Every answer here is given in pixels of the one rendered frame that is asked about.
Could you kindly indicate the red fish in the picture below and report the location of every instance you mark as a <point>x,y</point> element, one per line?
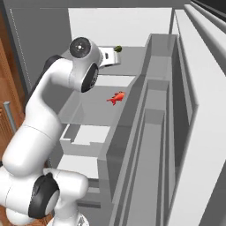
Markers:
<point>118,97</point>

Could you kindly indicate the grey fridge rack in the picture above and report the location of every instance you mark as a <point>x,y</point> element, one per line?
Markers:
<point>132,60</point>

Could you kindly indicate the white fridge drawer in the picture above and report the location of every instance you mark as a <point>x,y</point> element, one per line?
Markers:
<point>88,141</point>

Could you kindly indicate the dark green vegetable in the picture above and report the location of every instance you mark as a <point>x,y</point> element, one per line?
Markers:
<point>118,48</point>

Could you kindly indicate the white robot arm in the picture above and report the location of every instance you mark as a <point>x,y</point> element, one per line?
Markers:
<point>38,129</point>

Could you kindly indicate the grey fridge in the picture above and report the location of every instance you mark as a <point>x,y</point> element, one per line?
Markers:
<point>41,32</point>

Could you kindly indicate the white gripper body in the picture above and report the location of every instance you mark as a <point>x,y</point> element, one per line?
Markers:
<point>115,60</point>

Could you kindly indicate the grey fridge door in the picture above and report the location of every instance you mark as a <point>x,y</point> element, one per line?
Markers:
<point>203,123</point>

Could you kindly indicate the wooden cupboard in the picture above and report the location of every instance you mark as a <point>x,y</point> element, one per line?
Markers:
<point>9,88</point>

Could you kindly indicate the glass fridge rack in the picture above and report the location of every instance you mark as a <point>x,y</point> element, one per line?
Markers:
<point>97,110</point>

